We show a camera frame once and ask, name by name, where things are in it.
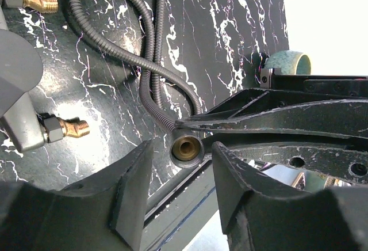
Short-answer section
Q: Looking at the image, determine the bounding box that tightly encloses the teal ceramic mug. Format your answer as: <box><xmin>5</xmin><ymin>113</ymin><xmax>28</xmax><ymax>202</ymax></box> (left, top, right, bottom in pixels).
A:
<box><xmin>264</xmin><ymin>50</ymin><xmax>312</xmax><ymax>75</ymax></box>

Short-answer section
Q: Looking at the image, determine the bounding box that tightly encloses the black corrugated metal hose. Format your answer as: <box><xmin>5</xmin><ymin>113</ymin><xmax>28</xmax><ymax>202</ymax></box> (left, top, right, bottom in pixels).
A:
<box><xmin>67</xmin><ymin>0</ymin><xmax>205</xmax><ymax>170</ymax></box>

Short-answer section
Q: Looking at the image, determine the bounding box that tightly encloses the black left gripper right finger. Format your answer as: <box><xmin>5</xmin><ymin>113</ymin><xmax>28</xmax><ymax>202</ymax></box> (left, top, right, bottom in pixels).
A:
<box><xmin>212</xmin><ymin>142</ymin><xmax>367</xmax><ymax>250</ymax></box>

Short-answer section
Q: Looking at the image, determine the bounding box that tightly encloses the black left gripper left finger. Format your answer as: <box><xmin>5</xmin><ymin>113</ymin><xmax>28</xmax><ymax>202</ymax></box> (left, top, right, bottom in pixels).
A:
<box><xmin>1</xmin><ymin>141</ymin><xmax>153</xmax><ymax>250</ymax></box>

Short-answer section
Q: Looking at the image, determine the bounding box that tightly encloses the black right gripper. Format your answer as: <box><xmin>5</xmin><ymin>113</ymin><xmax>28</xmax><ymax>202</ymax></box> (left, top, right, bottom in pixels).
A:
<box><xmin>177</xmin><ymin>68</ymin><xmax>367</xmax><ymax>185</ymax></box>

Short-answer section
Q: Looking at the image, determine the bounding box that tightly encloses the grey faucet with brass fittings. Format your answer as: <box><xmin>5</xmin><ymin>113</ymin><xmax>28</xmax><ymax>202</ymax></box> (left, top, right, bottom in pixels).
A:
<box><xmin>1</xmin><ymin>0</ymin><xmax>90</xmax><ymax>153</ymax></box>

